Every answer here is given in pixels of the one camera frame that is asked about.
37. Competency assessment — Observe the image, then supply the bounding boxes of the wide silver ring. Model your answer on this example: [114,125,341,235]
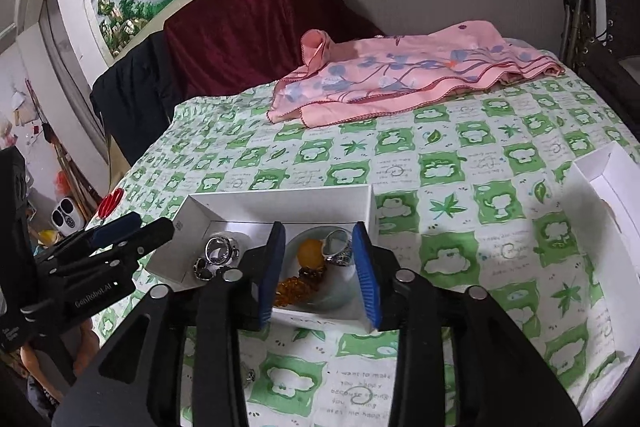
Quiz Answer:
[205,234,243,265]

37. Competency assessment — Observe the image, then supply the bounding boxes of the white box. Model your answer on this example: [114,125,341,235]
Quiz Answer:
[146,184,381,335]

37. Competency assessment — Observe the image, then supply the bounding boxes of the dark silver ring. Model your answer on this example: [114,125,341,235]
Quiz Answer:
[192,257,218,284]

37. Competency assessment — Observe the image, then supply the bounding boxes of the green patterned tablecloth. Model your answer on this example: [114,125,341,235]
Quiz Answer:
[85,57,640,427]

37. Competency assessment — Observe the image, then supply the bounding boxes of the person's left forearm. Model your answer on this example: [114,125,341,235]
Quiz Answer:
[72,319,101,378]

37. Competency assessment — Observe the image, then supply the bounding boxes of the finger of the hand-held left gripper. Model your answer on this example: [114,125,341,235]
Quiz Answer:
[90,213,142,248]
[35,217,176,280]

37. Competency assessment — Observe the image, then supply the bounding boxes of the amber bead bracelet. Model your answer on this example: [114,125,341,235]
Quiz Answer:
[274,267,323,308]

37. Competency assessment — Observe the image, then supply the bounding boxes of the green jade bangle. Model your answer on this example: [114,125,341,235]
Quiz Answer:
[282,227,363,315]

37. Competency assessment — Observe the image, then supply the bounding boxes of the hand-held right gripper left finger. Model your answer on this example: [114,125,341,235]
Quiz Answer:
[52,222,287,427]

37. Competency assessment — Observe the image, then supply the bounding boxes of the black folding wheelchair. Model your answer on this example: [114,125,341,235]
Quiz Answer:
[557,0,640,118]

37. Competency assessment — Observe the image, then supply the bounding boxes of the pink floral scarf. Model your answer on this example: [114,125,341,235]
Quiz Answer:
[267,21,566,128]

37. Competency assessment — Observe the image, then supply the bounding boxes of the white electronic device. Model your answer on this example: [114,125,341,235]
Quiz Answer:
[51,197,81,237]

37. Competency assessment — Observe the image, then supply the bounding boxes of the white box lid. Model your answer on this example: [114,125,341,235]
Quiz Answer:
[567,142,640,288]

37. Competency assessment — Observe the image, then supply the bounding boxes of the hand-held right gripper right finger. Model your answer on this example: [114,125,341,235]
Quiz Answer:
[351,221,583,427]

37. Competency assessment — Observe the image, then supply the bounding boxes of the maroon cloth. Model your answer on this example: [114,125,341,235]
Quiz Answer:
[164,0,386,100]

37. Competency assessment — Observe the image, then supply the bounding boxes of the leaning wooden sticks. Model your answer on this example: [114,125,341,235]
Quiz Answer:
[47,122,98,218]

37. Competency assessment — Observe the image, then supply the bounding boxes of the ornate silver ring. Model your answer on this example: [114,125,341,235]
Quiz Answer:
[322,229,357,269]

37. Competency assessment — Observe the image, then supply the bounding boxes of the black jacket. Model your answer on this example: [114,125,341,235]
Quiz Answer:
[90,29,183,168]

